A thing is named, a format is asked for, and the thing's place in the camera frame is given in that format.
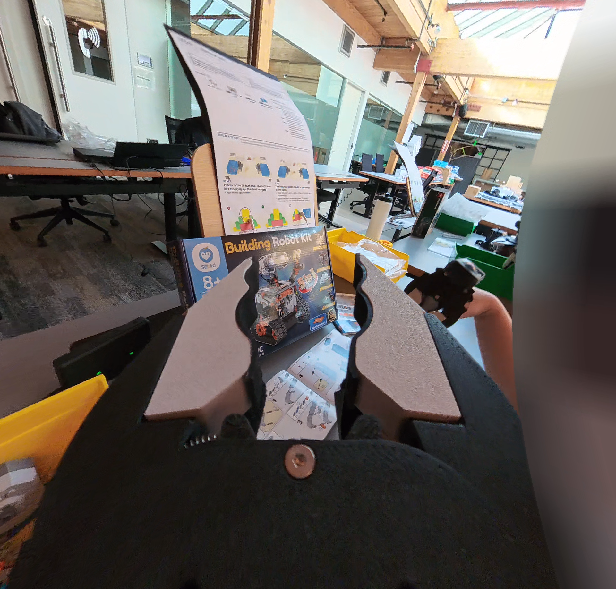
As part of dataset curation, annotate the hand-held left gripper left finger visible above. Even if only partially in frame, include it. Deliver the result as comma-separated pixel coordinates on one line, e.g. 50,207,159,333
143,256,267,440

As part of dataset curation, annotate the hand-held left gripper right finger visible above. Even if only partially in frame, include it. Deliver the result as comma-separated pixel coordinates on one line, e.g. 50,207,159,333
336,253,463,440

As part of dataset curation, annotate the yellow plastic bin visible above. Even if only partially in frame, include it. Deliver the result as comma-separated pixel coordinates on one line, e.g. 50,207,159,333
0,375,109,485
327,228,410,284

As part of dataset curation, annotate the pile of building pieces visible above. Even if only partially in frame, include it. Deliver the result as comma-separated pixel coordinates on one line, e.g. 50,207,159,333
0,457,46,589

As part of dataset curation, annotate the person's right forearm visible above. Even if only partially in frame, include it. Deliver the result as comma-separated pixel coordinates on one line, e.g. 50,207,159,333
464,288,521,409

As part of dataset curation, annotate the wood-edged office desk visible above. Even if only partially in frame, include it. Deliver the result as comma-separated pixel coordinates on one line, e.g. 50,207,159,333
390,228,482,278
314,163,370,229
0,139,194,245

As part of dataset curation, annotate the small printed leaflet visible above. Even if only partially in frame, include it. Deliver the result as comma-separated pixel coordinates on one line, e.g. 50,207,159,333
336,291,363,336

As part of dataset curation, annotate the black carton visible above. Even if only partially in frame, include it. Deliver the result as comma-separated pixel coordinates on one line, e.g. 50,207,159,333
411,187,451,239

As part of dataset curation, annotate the clear plastic bag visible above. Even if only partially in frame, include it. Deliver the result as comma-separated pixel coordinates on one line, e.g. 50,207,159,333
346,239,408,282

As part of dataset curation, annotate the blue robot kit box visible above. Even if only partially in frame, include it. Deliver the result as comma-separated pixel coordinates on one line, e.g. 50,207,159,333
166,228,338,359

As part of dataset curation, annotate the white water bottle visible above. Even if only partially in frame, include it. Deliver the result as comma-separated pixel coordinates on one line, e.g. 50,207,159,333
368,193,393,242

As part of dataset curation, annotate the building instruction booklet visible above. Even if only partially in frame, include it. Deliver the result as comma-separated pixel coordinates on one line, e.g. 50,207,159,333
257,329,352,441

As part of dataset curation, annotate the small black device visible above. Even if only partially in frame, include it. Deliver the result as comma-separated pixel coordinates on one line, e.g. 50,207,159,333
53,317,152,390

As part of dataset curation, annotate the black office chair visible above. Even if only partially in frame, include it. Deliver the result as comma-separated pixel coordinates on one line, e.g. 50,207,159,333
10,197,120,248
165,115,212,148

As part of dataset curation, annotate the black laptop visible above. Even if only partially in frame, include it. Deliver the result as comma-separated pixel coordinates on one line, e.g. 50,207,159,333
72,141,191,171

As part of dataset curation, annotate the printed instruction sheet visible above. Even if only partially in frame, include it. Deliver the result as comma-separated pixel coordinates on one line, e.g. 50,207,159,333
164,23,319,236

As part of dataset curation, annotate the large grey motor block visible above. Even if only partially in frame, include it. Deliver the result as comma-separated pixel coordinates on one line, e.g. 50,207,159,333
0,458,45,537

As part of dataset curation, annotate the red ceiling pipe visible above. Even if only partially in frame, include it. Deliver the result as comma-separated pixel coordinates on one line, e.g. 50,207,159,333
447,0,590,13

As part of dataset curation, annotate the dark jacket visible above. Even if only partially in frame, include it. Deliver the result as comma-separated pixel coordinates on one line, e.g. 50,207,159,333
0,100,63,144

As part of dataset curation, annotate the white sliding door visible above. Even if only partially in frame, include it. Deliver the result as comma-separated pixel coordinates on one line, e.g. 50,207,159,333
26,0,141,133

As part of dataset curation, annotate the wooden post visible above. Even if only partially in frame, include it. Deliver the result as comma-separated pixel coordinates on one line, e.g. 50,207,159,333
398,72,428,173
248,0,281,72

